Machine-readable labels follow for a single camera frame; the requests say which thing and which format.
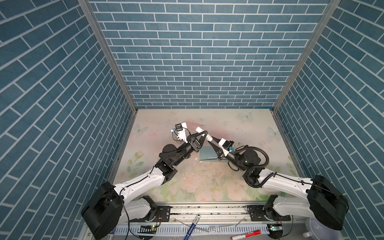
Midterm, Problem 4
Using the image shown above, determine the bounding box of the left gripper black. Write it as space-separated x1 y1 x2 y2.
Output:
170 131 206 169

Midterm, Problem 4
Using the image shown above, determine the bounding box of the white glue stick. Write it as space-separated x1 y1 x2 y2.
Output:
196 127 213 142

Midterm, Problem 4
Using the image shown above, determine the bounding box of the teal envelope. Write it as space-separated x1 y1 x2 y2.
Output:
200 146 219 162

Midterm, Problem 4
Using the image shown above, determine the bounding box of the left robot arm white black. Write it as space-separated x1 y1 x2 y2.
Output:
81 131 213 240

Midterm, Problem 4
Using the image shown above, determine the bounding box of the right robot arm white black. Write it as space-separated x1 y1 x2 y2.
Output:
208 137 349 231

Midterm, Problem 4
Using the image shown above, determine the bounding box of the blue marker pen centre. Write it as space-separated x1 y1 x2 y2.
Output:
184 215 201 240

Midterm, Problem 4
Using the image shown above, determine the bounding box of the red marker pen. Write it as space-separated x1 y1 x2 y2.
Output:
231 230 262 240

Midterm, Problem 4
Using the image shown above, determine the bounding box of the white cup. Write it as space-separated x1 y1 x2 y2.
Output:
303 218 339 240

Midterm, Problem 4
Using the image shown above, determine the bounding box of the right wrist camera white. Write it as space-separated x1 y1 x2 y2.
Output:
219 139 235 156

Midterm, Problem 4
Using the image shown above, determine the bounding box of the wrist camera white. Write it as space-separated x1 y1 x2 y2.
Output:
219 139 235 156
171 123 188 143

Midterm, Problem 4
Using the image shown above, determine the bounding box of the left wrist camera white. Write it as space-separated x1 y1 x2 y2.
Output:
171 123 188 143

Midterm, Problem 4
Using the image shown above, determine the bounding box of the aluminium mounting rail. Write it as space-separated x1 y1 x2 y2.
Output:
119 202 316 226

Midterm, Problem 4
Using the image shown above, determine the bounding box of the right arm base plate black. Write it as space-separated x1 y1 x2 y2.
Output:
246 205 292 222

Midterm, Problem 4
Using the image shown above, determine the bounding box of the white slotted cable duct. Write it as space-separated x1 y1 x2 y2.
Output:
114 224 269 237

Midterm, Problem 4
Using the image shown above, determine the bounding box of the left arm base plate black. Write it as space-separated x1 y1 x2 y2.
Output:
130 206 171 223

